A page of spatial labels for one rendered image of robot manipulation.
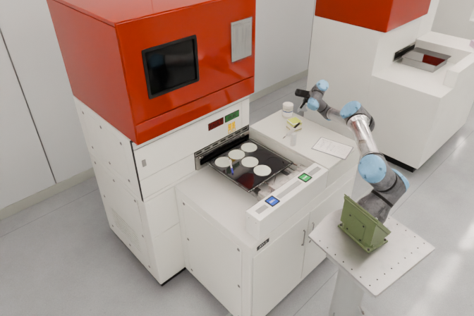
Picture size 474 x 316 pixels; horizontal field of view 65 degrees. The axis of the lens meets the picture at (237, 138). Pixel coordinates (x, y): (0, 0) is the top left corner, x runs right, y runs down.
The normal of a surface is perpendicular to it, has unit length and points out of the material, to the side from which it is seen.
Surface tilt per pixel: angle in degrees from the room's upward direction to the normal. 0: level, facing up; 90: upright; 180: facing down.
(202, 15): 90
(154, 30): 90
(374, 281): 0
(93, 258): 0
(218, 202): 0
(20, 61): 90
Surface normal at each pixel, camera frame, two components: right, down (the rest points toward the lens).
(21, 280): -0.01, -0.83
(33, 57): 0.69, 0.40
